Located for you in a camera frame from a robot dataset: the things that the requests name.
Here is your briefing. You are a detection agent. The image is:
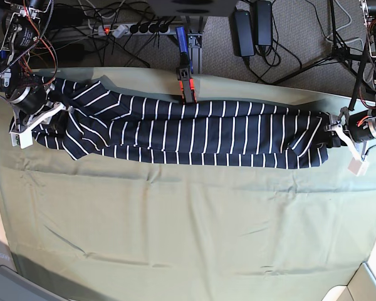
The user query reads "aluminium frame post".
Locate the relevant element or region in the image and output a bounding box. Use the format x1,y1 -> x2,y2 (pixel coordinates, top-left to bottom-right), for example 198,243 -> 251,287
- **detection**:
181,16 -> 207,74

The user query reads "black box under table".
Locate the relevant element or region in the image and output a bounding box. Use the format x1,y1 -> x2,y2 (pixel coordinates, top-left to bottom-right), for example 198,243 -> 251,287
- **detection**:
147,0 -> 238,16

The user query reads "black power adapter left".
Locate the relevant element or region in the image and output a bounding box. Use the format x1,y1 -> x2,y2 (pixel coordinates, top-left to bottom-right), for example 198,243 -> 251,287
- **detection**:
233,10 -> 254,58

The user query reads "navy white striped T-shirt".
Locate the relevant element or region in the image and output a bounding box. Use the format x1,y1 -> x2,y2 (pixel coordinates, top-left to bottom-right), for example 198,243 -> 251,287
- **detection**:
33,79 -> 328,169

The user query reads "black power adapter right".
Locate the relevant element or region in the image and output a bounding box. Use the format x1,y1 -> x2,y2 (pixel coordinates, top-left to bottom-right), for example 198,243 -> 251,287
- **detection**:
254,1 -> 273,46

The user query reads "black tripod stand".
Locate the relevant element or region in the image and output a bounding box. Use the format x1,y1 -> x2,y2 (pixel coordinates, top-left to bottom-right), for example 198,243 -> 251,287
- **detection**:
271,1 -> 373,98

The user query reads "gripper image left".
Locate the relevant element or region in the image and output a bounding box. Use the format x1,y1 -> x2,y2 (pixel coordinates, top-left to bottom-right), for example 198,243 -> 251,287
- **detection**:
9,102 -> 74,149

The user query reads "green table cloth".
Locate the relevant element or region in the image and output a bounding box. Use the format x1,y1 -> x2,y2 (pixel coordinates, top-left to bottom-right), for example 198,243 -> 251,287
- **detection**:
0,66 -> 376,301

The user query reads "black power adapter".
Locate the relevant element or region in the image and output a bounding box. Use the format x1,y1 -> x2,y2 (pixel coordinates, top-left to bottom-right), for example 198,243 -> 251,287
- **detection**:
254,1 -> 273,46
233,10 -> 254,58

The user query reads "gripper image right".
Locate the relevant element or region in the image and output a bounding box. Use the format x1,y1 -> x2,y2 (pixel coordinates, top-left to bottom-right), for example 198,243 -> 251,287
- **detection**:
324,107 -> 369,176

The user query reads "blue orange centre clamp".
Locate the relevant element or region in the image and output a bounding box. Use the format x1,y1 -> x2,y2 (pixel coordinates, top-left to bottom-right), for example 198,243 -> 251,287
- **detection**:
175,26 -> 196,103

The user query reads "white power strip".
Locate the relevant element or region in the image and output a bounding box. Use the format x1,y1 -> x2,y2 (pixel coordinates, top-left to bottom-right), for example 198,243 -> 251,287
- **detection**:
96,21 -> 175,39

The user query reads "grey plastic bin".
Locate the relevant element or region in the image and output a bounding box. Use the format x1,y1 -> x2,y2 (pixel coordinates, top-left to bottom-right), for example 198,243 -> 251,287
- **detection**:
0,266 -> 65,301

